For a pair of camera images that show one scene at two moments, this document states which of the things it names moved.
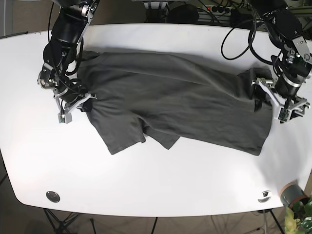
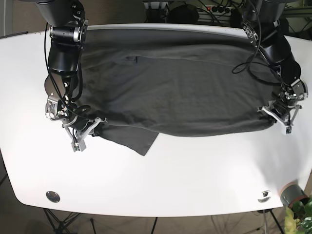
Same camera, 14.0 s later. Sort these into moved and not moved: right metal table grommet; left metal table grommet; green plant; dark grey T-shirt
Moved: dark grey T-shirt
Not moved: green plant; right metal table grommet; left metal table grommet
